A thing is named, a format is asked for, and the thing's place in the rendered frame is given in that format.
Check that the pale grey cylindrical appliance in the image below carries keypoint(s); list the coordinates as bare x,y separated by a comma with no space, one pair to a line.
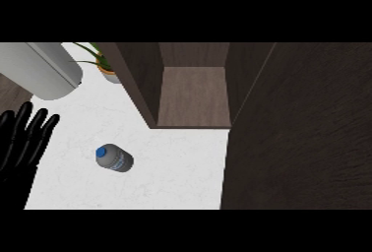
41,69

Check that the dark wooden cabinet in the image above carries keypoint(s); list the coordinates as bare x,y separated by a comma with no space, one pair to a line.
193,95

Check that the dark wooden cabinet door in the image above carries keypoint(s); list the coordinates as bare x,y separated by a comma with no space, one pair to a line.
299,131

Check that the green potted plant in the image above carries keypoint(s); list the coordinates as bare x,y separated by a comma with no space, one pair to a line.
103,64

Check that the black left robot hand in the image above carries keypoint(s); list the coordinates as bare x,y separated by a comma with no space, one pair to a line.
19,154

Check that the blue-capped water bottle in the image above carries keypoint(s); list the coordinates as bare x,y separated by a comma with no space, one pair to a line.
113,158

